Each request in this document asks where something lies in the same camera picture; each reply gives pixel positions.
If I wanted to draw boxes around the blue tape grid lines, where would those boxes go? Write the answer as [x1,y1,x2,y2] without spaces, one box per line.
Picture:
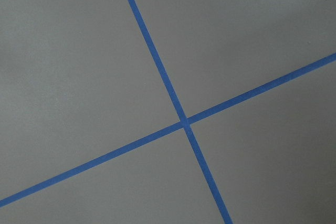
[1,0,335,223]

